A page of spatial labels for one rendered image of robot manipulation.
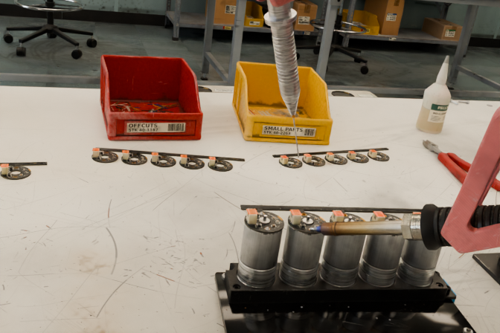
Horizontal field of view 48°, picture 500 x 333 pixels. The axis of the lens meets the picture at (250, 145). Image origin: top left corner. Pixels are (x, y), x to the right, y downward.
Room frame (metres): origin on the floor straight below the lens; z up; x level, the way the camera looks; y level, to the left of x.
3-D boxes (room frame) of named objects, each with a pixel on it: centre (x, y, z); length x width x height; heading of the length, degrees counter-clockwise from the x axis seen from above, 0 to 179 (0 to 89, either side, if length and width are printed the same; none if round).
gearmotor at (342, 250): (0.32, -0.07, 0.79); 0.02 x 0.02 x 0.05
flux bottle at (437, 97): (0.71, -0.23, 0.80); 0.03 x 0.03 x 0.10
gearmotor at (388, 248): (0.33, -0.10, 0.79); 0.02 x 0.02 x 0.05
